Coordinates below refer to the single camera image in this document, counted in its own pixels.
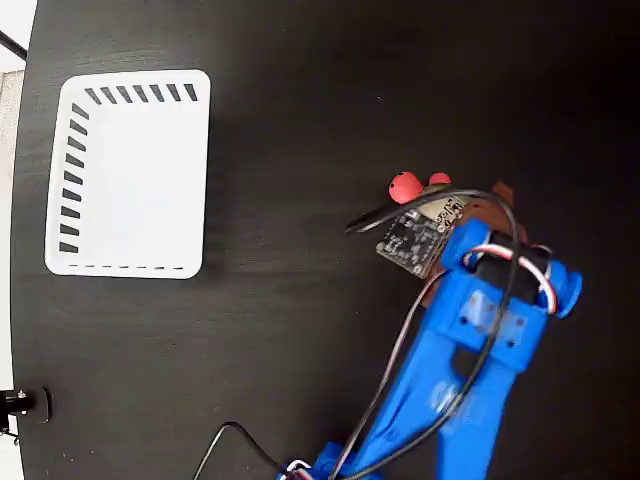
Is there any red turtle toy grey shell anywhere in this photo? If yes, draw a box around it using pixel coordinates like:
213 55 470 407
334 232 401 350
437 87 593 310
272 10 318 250
388 170 466 224

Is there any white plastic basket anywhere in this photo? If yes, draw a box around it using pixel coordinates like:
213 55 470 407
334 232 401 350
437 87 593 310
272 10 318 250
44 69 212 280

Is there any black metal rod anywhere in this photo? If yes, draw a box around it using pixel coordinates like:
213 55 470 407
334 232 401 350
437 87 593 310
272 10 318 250
0 29 29 59

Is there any black table clamp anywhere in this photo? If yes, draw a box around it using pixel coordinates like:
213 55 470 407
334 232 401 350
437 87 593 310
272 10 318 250
0 386 54 437

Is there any black camera cable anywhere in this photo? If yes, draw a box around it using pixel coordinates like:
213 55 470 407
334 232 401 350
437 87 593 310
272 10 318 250
191 188 522 480

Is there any white red servo wire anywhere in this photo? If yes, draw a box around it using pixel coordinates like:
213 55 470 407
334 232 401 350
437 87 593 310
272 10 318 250
284 243 560 480

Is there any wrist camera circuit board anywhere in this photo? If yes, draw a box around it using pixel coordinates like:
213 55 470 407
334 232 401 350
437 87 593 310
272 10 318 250
375 196 470 280

